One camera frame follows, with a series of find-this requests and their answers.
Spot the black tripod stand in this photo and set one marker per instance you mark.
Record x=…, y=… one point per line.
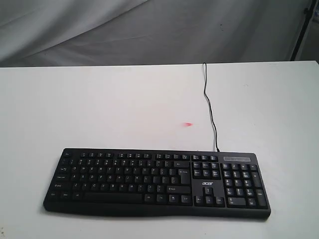
x=308, y=13

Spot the red mark on table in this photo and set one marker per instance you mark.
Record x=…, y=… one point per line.
x=187, y=124

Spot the black acer keyboard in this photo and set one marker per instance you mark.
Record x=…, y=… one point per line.
x=151, y=183

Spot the grey backdrop cloth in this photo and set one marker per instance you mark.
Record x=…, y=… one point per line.
x=36, y=33

